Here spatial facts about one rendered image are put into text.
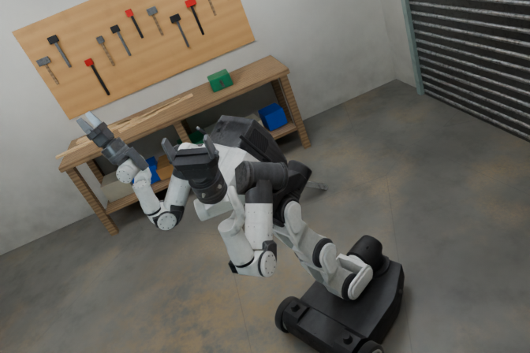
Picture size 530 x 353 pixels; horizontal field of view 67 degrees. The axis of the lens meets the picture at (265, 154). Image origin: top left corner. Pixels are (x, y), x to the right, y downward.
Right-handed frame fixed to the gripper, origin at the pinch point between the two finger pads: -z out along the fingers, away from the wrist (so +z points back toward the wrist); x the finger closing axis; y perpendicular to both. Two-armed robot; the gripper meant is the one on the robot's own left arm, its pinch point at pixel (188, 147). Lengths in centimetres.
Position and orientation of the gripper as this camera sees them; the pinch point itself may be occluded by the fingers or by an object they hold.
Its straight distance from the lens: 99.2
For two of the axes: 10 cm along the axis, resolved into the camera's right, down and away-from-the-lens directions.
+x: -9.7, 0.7, 2.5
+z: 2.3, 6.7, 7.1
